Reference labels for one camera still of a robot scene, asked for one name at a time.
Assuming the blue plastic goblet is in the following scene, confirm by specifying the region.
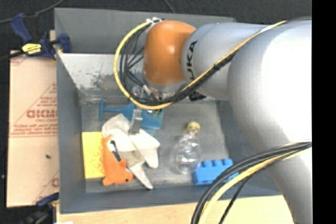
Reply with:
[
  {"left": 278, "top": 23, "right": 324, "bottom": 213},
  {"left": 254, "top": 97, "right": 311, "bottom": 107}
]
[{"left": 99, "top": 96, "right": 164, "bottom": 130}]

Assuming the white cloth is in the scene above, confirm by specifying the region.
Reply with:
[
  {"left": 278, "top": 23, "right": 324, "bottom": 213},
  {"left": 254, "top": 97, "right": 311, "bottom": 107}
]
[{"left": 101, "top": 113, "right": 161, "bottom": 190}]

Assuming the clear glass cup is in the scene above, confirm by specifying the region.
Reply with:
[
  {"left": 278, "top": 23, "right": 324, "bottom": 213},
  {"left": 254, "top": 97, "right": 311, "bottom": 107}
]
[{"left": 78, "top": 93, "right": 103, "bottom": 106}]

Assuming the orange toy fish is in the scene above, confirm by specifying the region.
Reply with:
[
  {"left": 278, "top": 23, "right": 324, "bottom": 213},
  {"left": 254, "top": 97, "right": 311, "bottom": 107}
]
[{"left": 100, "top": 134, "right": 134, "bottom": 187}]

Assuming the clear plastic bottle yellow cap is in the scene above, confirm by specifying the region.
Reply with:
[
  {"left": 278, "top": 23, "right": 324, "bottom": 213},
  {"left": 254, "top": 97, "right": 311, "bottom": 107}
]
[{"left": 170, "top": 121, "right": 203, "bottom": 175}]

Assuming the yellow studded flat block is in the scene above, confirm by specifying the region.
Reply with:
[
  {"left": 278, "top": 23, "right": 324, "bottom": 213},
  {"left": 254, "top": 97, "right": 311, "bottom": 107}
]
[{"left": 81, "top": 131, "right": 106, "bottom": 180}]

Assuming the grey metal bin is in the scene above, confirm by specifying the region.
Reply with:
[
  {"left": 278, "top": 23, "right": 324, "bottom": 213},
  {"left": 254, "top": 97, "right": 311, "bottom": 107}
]
[{"left": 54, "top": 7, "right": 285, "bottom": 215}]

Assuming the blue toy brick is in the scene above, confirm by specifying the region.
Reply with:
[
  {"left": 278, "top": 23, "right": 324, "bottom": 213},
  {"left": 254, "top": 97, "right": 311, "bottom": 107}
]
[{"left": 192, "top": 158, "right": 239, "bottom": 187}]

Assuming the brown cardboard board red print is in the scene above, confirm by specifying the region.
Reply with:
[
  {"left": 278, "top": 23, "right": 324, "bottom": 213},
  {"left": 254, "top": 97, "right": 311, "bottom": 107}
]
[{"left": 5, "top": 49, "right": 60, "bottom": 208}]

